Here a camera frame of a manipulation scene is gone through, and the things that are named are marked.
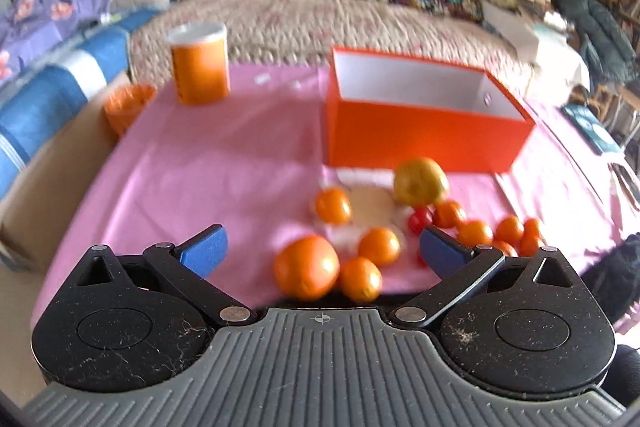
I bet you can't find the large orange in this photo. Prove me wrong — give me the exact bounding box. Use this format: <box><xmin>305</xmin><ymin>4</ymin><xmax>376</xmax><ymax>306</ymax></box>
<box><xmin>273</xmin><ymin>235</ymin><xmax>341</xmax><ymax>301</ymax></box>

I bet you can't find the red cherry tomato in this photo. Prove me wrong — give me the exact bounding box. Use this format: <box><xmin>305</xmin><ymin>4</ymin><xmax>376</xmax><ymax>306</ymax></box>
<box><xmin>407</xmin><ymin>206</ymin><xmax>432</xmax><ymax>236</ymax></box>

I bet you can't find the pink floral tablecloth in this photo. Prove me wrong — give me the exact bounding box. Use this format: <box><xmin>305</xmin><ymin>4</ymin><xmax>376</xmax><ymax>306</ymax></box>
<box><xmin>35</xmin><ymin>66</ymin><xmax>639</xmax><ymax>313</ymax></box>

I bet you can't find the orange cardboard box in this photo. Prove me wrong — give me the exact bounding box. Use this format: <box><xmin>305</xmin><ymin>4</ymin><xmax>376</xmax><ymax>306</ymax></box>
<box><xmin>326</xmin><ymin>48</ymin><xmax>536</xmax><ymax>173</ymax></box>

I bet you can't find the yellow-green apple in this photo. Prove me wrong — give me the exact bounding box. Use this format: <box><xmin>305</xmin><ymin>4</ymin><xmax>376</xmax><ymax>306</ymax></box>
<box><xmin>393</xmin><ymin>157</ymin><xmax>449</xmax><ymax>207</ymax></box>

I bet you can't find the blue striped blanket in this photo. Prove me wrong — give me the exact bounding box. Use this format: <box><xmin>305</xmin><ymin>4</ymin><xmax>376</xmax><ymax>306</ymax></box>
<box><xmin>1</xmin><ymin>9</ymin><xmax>158</xmax><ymax>194</ymax></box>

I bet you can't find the teal book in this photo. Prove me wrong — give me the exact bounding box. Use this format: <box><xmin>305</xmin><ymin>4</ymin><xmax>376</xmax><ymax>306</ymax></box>
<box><xmin>560</xmin><ymin>104</ymin><xmax>623</xmax><ymax>155</ymax></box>

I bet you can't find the orange cylindrical canister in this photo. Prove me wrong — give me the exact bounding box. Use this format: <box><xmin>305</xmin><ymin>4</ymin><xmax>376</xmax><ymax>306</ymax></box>
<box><xmin>166</xmin><ymin>23</ymin><xmax>230</xmax><ymax>105</ymax></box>

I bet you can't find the purple floral blanket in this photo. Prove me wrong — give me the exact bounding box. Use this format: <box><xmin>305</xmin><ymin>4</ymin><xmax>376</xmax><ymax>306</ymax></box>
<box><xmin>1</xmin><ymin>0</ymin><xmax>112</xmax><ymax>82</ymax></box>

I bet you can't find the small orange bowl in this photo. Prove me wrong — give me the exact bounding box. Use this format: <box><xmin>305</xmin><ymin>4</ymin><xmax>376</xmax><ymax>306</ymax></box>
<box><xmin>103</xmin><ymin>83</ymin><xmax>157</xmax><ymax>138</ymax></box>

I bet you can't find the dark green jacket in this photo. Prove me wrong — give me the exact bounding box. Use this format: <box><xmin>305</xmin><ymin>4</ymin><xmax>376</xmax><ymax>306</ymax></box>
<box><xmin>551</xmin><ymin>0</ymin><xmax>637</xmax><ymax>87</ymax></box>

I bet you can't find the small tangerine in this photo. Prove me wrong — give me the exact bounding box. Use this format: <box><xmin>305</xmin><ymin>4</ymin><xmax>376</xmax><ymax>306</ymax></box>
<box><xmin>518</xmin><ymin>218</ymin><xmax>546</xmax><ymax>257</ymax></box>
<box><xmin>314</xmin><ymin>187</ymin><xmax>352</xmax><ymax>225</ymax></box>
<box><xmin>340</xmin><ymin>257</ymin><xmax>383</xmax><ymax>303</ymax></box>
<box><xmin>456</xmin><ymin>220</ymin><xmax>494</xmax><ymax>248</ymax></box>
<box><xmin>494</xmin><ymin>215</ymin><xmax>524</xmax><ymax>248</ymax></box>
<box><xmin>357</xmin><ymin>228</ymin><xmax>401</xmax><ymax>268</ymax></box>
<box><xmin>433</xmin><ymin>199</ymin><xmax>466</xmax><ymax>230</ymax></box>

